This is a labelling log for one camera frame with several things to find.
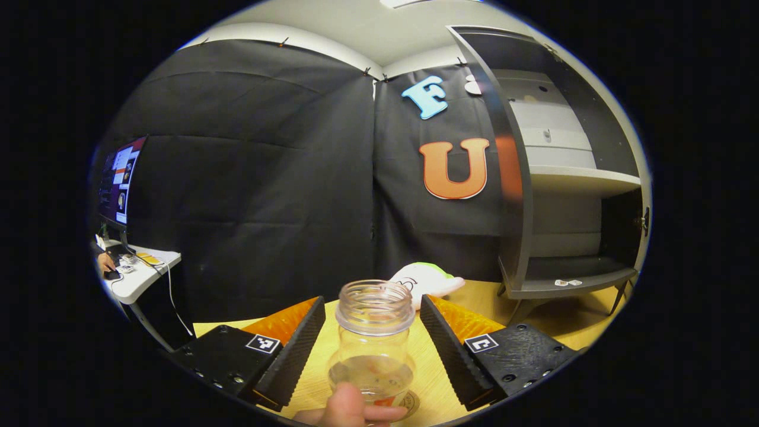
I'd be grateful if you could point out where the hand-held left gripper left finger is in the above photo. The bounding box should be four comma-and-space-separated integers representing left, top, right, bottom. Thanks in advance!
168, 296, 327, 412

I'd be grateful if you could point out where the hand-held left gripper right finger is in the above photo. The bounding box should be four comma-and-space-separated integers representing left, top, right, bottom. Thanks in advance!
419, 294, 580, 412

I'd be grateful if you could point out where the round wooden coaster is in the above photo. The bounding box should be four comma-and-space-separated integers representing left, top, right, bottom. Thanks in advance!
396, 390, 421, 419

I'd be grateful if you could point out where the clear glass bottle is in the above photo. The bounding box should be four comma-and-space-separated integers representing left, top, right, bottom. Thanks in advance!
328, 280, 417, 425

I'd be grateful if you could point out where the dark grey cabinet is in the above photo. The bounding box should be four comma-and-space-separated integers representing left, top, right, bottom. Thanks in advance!
446, 25, 647, 326

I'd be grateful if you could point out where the grey cabinet shelf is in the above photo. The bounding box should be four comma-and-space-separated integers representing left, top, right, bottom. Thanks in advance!
528, 164, 643, 196

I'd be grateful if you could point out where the white and green plush toy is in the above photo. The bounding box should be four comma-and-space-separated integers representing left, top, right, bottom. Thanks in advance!
388, 262, 467, 310

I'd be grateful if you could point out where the white side desk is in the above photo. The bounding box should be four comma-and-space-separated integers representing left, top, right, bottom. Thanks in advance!
95, 237, 182, 352

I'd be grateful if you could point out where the black backdrop cloth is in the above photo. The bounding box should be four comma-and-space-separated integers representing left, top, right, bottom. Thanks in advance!
89, 39, 525, 326

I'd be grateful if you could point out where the computer monitor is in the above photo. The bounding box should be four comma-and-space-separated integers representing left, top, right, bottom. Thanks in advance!
97, 136, 148, 231

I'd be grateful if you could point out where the white cable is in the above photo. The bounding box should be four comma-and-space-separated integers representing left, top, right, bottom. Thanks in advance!
153, 263, 195, 339

